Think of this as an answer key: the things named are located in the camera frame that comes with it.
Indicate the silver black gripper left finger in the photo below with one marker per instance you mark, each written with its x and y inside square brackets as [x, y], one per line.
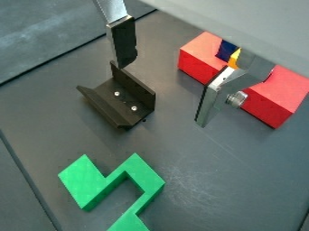
[120, 30]

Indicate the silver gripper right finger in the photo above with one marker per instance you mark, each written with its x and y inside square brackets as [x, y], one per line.
[224, 91]

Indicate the green stepped block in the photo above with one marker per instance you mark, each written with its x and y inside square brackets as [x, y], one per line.
[89, 187]

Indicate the red base board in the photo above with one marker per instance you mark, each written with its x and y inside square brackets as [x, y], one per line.
[274, 99]

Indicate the black angle fixture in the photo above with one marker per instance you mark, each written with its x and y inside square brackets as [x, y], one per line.
[124, 100]

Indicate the yellow long block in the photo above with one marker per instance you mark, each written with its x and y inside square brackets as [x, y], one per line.
[233, 58]

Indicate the left blue block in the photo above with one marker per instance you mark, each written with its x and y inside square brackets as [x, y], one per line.
[225, 50]

